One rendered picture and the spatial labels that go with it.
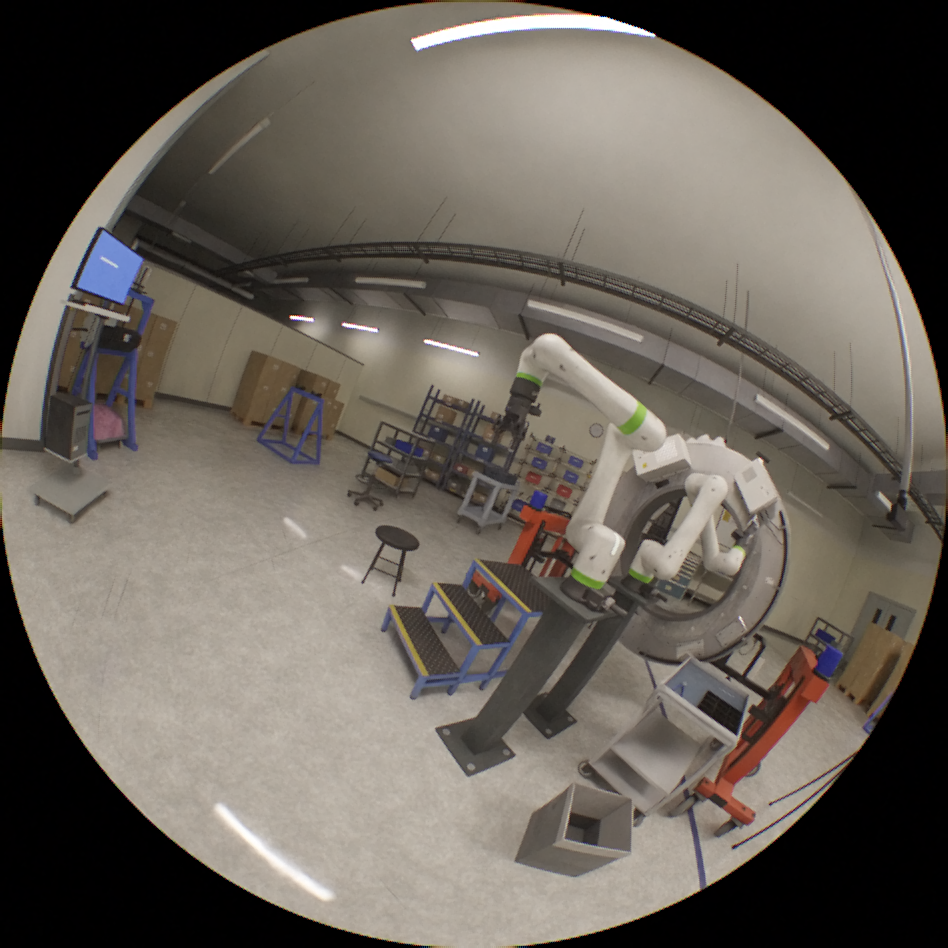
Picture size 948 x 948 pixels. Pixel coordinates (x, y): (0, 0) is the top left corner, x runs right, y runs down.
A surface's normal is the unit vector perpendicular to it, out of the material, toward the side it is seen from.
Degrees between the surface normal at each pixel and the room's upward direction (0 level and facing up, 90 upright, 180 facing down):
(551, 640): 90
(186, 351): 90
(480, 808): 0
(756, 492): 90
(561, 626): 90
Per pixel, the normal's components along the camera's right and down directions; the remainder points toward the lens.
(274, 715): 0.38, -0.92
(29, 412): 0.87, 0.39
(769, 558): -0.79, -0.27
